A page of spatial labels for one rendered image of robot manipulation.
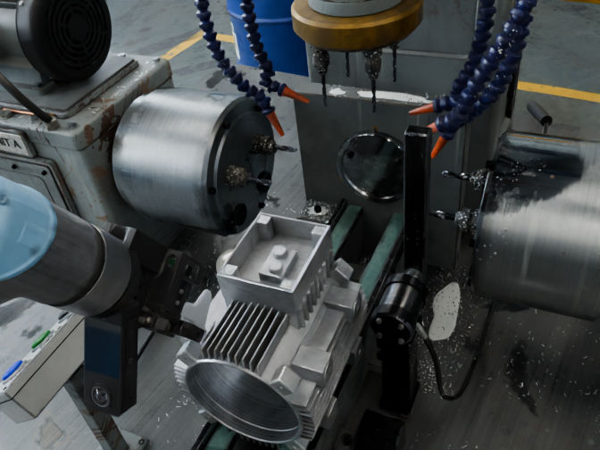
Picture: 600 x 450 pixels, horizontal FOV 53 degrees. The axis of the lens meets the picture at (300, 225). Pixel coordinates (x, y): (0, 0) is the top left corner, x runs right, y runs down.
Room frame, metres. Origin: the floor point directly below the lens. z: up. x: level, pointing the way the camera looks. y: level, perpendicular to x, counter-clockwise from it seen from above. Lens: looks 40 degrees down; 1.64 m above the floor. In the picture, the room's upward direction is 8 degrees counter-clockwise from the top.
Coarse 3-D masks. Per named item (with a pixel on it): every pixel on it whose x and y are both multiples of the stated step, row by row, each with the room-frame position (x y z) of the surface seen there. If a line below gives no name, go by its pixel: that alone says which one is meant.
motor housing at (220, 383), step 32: (352, 288) 0.55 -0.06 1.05; (224, 320) 0.48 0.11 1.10; (256, 320) 0.47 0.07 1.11; (320, 320) 0.49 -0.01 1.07; (224, 352) 0.43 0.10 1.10; (256, 352) 0.42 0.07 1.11; (288, 352) 0.44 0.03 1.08; (192, 384) 0.46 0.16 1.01; (224, 384) 0.49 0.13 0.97; (256, 384) 0.49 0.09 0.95; (224, 416) 0.45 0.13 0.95; (256, 416) 0.45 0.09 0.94; (288, 416) 0.43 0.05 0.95; (320, 416) 0.39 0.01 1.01
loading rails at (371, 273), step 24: (336, 216) 0.85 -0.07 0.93; (360, 216) 0.86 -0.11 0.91; (336, 240) 0.79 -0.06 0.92; (360, 240) 0.86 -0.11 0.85; (384, 240) 0.78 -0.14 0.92; (384, 264) 0.72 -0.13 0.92; (360, 336) 0.57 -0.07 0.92; (360, 360) 0.57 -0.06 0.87; (360, 384) 0.56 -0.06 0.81; (216, 432) 0.45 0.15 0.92; (336, 432) 0.47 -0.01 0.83
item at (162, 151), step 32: (160, 96) 0.95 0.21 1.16; (192, 96) 0.93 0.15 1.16; (224, 96) 0.92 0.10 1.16; (128, 128) 0.90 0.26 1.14; (160, 128) 0.87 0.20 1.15; (192, 128) 0.85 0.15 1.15; (224, 128) 0.85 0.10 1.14; (256, 128) 0.93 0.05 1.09; (128, 160) 0.86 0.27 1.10; (160, 160) 0.83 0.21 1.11; (192, 160) 0.81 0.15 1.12; (224, 160) 0.83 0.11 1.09; (256, 160) 0.91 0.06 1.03; (128, 192) 0.85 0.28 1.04; (160, 192) 0.82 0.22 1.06; (192, 192) 0.79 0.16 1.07; (224, 192) 0.81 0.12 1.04; (256, 192) 0.90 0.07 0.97; (192, 224) 0.80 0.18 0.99; (224, 224) 0.80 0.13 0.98
